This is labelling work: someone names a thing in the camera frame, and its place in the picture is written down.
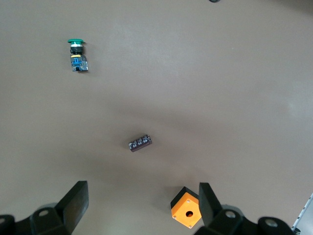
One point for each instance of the orange button enclosure box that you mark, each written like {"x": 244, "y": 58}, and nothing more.
{"x": 182, "y": 208}

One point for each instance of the green push button switch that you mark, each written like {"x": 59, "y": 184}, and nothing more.
{"x": 77, "y": 61}

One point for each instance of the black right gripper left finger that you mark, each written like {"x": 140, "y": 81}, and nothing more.
{"x": 73, "y": 203}

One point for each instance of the aluminium table frame rail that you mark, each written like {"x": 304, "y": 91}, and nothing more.
{"x": 304, "y": 210}

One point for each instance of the dark cylindrical capacitor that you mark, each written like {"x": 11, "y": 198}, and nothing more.
{"x": 140, "y": 143}

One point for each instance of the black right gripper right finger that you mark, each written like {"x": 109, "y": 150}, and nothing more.
{"x": 207, "y": 205}

